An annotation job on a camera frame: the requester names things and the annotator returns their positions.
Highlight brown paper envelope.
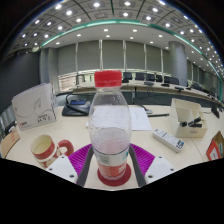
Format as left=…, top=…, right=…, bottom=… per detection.
left=0, top=126, right=22, bottom=158

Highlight white printed paper sheet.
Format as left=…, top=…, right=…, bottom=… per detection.
left=87, top=105, right=153, bottom=132

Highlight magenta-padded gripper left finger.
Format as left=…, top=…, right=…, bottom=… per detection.
left=44, top=143, right=95, bottom=188

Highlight small beige cardboard box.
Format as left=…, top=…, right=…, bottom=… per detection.
left=167, top=97, right=209, bottom=139

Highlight open red-sided cardboard box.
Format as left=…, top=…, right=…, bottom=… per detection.
left=205, top=130, right=224, bottom=162

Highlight white remote control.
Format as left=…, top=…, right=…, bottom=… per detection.
left=152, top=128, right=185, bottom=153

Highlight black office chairs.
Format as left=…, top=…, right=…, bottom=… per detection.
left=121, top=71, right=214, bottom=94

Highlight white copy paper box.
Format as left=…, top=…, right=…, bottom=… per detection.
left=11, top=82, right=59, bottom=132

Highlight red flower-print mug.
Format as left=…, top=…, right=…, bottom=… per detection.
left=29, top=134, right=75, bottom=169

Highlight long curved conference desk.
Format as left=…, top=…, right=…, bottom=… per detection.
left=71, top=79, right=224, bottom=108

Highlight black conference microphone units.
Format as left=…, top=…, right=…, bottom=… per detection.
left=143, top=80, right=222, bottom=120

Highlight black desk phone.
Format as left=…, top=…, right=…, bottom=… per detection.
left=61, top=94, right=93, bottom=117

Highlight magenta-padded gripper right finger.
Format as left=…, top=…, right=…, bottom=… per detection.
left=128, top=143, right=176, bottom=188

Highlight ceiling lights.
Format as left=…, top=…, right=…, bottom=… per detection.
left=16, top=0, right=224, bottom=78

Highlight black pen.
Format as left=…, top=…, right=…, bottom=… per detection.
left=148, top=113, right=170, bottom=118

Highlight clear red-capped water bottle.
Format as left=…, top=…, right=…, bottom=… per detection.
left=88, top=70, right=133, bottom=182

